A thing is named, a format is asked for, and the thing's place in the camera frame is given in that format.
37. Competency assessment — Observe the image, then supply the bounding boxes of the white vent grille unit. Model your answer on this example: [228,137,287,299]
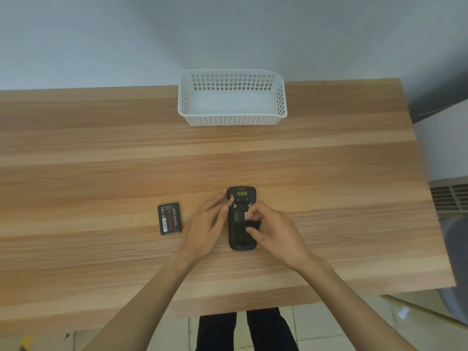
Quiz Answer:
[429,176,468,217]

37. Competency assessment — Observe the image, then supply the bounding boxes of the person's left forearm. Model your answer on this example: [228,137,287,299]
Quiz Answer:
[82,249,200,351]

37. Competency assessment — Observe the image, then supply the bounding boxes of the person's left hand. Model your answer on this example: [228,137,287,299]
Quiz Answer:
[182,189,235,262]

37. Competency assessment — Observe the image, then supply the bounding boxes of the person's right hand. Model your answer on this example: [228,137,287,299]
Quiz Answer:
[244,201,319,273]

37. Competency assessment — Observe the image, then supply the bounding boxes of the person's right forearm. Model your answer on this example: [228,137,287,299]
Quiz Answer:
[297,257,418,351]

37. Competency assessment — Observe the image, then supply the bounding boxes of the person's black trousers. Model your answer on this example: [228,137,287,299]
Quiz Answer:
[195,307,299,351]

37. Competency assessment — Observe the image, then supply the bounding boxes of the white plastic lattice basket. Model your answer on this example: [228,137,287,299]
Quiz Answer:
[178,68,288,127]

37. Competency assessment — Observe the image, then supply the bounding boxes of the black labelled battery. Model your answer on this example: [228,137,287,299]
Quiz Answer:
[157,203,183,236]

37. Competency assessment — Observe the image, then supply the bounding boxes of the black handheld terminal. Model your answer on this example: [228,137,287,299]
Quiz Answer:
[227,186,262,251]

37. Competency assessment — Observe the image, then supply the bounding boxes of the black battery cover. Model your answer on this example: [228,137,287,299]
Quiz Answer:
[229,220,262,251]

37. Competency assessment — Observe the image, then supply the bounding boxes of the grey chair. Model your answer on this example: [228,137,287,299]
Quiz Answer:
[438,216,468,325]

